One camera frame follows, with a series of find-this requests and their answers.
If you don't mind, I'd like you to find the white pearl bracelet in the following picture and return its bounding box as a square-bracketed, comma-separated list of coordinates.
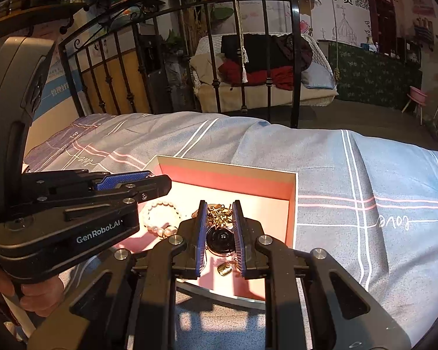
[144, 201, 182, 239]

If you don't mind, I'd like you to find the gold chain jewelry cluster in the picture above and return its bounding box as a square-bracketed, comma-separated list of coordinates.
[206, 204, 233, 230]

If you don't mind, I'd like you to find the tan strap wristwatch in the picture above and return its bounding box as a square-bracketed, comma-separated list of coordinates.
[206, 227, 236, 257]

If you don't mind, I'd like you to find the small gold pendant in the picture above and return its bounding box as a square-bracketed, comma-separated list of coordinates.
[217, 262, 233, 277]

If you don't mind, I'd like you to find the person's left hand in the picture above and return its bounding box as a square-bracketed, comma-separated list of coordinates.
[0, 268, 64, 318]

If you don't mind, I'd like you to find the blue striped bed sheet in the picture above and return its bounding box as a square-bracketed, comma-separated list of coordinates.
[25, 112, 438, 349]

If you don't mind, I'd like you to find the open pink-lined gift box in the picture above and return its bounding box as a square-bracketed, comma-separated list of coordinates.
[113, 154, 300, 301]

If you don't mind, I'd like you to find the red blanket on chair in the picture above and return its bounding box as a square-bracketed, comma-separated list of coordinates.
[218, 59, 293, 90]

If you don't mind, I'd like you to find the white hanging swing chair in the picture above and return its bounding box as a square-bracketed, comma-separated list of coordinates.
[190, 32, 338, 113]

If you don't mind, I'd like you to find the pink stool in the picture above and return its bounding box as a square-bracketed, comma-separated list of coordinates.
[401, 86, 427, 125]

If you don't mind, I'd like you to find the green patterned counter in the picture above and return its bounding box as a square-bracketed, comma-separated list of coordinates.
[327, 41, 423, 110]

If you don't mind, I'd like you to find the dark red phone-booth cabinet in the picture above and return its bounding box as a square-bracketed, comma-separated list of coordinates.
[369, 0, 397, 55]

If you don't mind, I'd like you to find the wooden wall shelf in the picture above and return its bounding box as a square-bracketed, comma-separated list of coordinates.
[0, 2, 87, 37]

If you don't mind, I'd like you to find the black iron bed frame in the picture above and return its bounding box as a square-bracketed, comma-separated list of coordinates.
[58, 0, 303, 128]

